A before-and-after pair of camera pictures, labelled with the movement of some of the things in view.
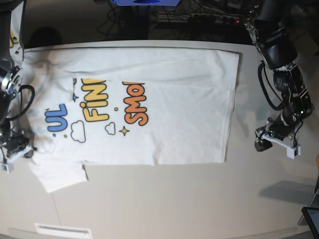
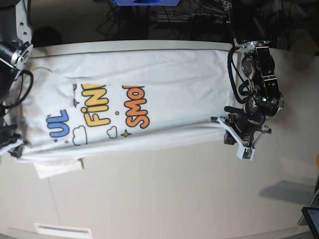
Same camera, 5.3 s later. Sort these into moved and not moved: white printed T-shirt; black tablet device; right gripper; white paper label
Moved: white printed T-shirt; right gripper
Not moved: black tablet device; white paper label
